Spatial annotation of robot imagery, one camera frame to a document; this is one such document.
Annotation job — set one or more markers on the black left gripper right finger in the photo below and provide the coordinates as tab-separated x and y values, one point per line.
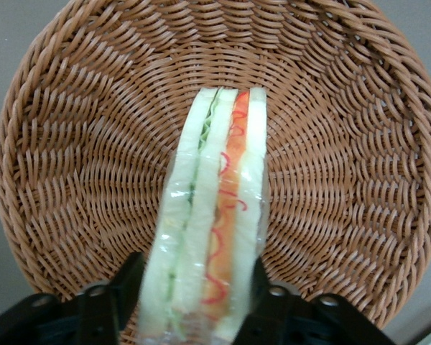
309	323

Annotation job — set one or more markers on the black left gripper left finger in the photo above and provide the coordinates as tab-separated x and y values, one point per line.
57	320

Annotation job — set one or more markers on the triangle sandwich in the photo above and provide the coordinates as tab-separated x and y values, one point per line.
208	201

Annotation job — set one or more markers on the round brown wicker basket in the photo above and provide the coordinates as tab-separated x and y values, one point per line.
93	143

